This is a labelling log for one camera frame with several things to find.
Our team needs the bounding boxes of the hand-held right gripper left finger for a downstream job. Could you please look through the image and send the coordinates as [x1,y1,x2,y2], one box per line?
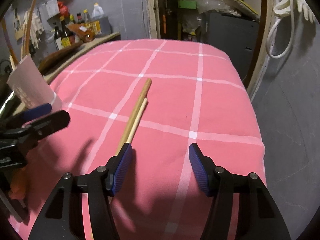
[27,142,133,240]

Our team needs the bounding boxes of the green box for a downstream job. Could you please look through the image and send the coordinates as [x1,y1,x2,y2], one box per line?
[178,0,197,9]

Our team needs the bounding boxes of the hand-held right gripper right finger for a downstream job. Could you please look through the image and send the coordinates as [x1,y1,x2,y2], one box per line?
[188,142,292,240]

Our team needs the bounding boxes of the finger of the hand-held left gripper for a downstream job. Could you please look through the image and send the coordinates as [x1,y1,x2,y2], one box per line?
[21,103,53,122]
[22,109,71,141]

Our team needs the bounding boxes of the person's left hand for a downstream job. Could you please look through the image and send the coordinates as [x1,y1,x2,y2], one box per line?
[9,165,27,201]

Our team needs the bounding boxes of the pale wooden chopstick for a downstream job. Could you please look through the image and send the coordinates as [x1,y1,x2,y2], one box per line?
[126,98,148,145]

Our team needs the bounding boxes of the pink checked tablecloth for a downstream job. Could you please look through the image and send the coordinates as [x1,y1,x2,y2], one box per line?
[7,39,267,240]

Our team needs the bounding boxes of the bundle of wooden chopsticks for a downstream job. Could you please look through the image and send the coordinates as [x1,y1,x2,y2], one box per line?
[1,0,39,71]

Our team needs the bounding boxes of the clear oil jug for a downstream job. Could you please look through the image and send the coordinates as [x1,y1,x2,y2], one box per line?
[91,3,105,35]

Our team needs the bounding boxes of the cream rubber glove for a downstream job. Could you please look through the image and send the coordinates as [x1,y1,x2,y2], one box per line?
[273,0,293,18]
[297,0,317,23]

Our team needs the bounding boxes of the frosted plastic cup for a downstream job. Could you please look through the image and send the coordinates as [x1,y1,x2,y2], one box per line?
[6,56,63,113]

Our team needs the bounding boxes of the dark sauce bottle yellow label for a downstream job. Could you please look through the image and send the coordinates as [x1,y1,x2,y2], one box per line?
[60,16,72,48]

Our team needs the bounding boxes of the red plastic bag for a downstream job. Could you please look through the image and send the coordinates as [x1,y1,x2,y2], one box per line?
[57,1,70,18]

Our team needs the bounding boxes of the orange snack packet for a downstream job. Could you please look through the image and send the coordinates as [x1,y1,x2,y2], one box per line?
[67,23,96,43]

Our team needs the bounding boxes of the brown wooden board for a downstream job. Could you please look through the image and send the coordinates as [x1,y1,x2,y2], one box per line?
[38,41,83,73]

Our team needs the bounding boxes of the wooden door frame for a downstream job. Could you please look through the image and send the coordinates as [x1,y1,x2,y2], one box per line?
[147,0,275,101]

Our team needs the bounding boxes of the grey metal cabinet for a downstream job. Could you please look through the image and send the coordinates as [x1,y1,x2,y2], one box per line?
[201,11,261,57]

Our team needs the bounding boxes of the beige sack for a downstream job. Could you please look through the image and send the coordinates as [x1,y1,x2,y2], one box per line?
[221,0,261,22]

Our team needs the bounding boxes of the hanging beige cloth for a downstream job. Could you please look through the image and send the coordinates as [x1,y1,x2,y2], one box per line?
[23,11,45,48]

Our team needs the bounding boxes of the clear plastic bag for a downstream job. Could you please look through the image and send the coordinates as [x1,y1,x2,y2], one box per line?
[197,0,227,13]

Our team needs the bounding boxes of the wooden shelf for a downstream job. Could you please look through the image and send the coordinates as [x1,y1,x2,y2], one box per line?
[44,32,121,83]

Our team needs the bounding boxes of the white hose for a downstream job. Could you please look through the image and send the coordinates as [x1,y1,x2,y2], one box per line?
[266,0,295,60]

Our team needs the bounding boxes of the wooden chopsticks pair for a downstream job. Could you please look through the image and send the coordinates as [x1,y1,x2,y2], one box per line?
[115,78,152,157]

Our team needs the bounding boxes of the black-capped dark bottle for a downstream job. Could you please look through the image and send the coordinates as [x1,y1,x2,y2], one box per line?
[53,22,63,51]

